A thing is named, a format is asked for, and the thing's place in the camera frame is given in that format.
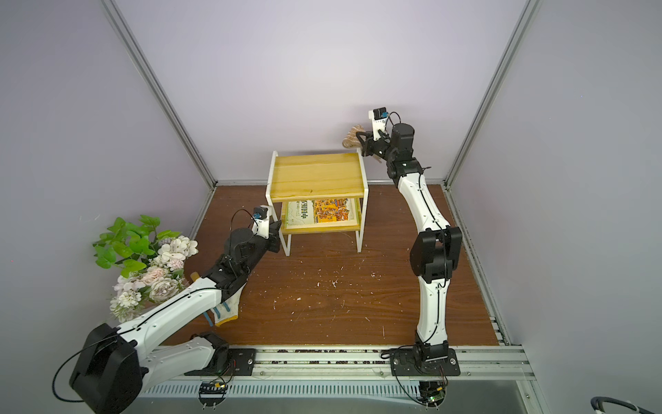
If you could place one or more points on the right small circuit board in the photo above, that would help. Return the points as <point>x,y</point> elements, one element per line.
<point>432,393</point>

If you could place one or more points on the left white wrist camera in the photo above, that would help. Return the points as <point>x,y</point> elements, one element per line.
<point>262,218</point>

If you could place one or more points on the white work glove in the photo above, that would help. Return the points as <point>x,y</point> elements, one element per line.
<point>223,313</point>

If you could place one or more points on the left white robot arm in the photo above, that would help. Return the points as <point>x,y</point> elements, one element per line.
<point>117,364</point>

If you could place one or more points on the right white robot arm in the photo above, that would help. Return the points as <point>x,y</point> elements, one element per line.
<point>435,253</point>

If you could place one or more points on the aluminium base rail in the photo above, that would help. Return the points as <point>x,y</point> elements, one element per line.
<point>360,371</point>

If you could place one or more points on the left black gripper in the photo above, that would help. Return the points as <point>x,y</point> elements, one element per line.
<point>272,239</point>

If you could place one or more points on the illustrated picture book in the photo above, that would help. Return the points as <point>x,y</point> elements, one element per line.
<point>329,212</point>

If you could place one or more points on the beige striped cloth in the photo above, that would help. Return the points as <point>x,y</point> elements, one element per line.
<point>350,141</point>

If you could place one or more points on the small circuit board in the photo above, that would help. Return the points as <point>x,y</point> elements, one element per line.
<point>212,393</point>
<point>432,393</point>

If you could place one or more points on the artificial flower bouquet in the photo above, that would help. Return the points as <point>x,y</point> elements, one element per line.
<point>150,262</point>

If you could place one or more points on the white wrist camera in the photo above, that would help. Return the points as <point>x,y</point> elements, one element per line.
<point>378,118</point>
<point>262,218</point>

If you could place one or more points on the left small circuit board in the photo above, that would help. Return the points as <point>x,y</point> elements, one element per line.
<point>212,393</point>

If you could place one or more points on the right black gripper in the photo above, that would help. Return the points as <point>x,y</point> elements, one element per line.
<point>369,143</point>

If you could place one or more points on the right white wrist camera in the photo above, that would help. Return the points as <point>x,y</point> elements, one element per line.
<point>378,118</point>

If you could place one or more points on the white metal yellow wood bookshelf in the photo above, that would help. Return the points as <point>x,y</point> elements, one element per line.
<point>295,178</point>

